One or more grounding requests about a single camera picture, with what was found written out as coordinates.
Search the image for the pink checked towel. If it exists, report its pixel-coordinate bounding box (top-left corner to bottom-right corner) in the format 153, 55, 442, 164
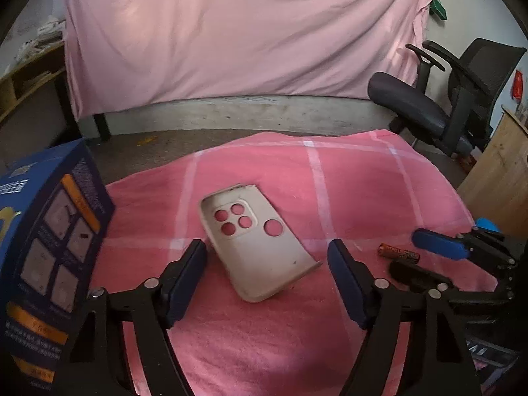
88, 130, 500, 396

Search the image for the blue cardboard box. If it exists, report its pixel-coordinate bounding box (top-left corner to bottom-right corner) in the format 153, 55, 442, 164
0, 137, 117, 392

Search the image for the pink hanging sheet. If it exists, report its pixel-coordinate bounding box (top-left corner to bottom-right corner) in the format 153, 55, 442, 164
62, 0, 439, 121

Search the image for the brown battery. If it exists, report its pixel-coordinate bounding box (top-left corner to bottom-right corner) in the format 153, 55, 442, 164
379, 243, 421, 264

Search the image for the stack of papers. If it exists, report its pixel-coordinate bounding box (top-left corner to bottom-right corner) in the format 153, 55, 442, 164
14, 14, 67, 57

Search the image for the beige phone case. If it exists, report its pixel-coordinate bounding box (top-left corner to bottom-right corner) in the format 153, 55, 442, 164
199, 183, 324, 305

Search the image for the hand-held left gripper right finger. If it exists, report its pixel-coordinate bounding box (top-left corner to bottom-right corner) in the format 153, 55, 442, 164
327, 238, 482, 396

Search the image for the light wooden cabinet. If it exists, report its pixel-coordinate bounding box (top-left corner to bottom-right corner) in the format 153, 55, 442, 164
457, 104, 528, 238

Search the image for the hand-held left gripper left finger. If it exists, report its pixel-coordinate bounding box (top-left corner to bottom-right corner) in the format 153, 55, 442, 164
68, 238, 208, 396

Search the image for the wooden desk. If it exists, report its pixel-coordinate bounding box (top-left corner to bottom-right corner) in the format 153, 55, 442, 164
0, 38, 113, 143

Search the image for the green hanging tag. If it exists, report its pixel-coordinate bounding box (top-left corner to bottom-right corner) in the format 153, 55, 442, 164
428, 0, 449, 20

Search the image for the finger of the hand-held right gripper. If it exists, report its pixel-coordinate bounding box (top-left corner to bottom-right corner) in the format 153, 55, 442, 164
389, 258, 515, 305
412, 228, 517, 272

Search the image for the black office chair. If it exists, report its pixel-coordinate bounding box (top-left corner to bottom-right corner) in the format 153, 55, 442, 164
367, 38, 528, 170

